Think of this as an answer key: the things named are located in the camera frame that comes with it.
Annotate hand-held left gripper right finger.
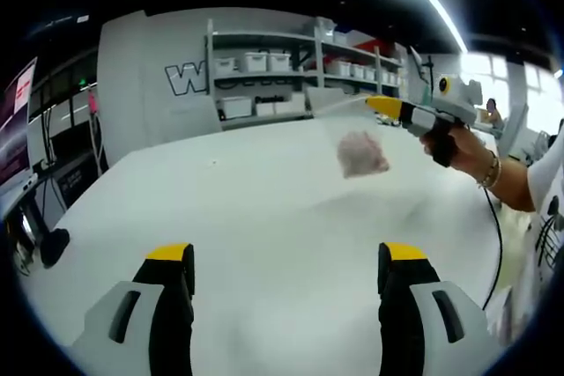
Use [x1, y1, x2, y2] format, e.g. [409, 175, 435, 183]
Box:
[377, 241, 508, 376]

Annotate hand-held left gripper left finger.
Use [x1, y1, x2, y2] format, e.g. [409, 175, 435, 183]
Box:
[70, 242, 197, 376]

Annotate clear resealable bag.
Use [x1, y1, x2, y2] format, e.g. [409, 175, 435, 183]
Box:
[310, 96, 393, 181]

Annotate person's right hand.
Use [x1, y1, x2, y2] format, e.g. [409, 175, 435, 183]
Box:
[418, 127, 499, 184]

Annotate white yellow device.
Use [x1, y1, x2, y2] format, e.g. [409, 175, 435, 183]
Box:
[374, 111, 403, 129]

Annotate black stand with white head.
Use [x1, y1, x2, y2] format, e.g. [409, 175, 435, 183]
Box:
[407, 43, 437, 100]

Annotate grey metal shelf unit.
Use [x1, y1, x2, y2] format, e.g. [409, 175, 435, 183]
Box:
[204, 18, 321, 124]
[315, 17, 409, 95]

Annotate grey board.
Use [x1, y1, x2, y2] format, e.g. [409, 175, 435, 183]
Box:
[306, 87, 353, 121]

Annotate long ceiling strip light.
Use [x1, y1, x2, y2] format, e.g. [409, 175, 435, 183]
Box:
[387, 0, 469, 55]

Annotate laptop desk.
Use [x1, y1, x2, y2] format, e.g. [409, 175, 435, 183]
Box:
[0, 173, 72, 269]

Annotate person in white coat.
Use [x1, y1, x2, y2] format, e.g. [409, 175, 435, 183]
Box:
[484, 142, 564, 350]

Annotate black printed box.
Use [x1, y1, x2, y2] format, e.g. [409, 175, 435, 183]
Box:
[59, 163, 99, 195]

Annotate white shelf with bins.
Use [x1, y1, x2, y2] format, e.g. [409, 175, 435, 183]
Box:
[213, 18, 404, 120]

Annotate white stand with pink tag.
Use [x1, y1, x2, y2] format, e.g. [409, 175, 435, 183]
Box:
[85, 87, 109, 174]

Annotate black-framed glass partition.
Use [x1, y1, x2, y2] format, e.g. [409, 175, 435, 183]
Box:
[30, 48, 105, 174]

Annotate silver laptop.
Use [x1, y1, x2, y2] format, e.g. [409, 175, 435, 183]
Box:
[0, 56, 40, 195]

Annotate beaded bracelets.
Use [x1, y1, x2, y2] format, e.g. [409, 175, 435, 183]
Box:
[477, 150, 503, 191]

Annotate outlined wall lettering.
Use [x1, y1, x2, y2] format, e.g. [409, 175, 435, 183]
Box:
[165, 62, 212, 98]

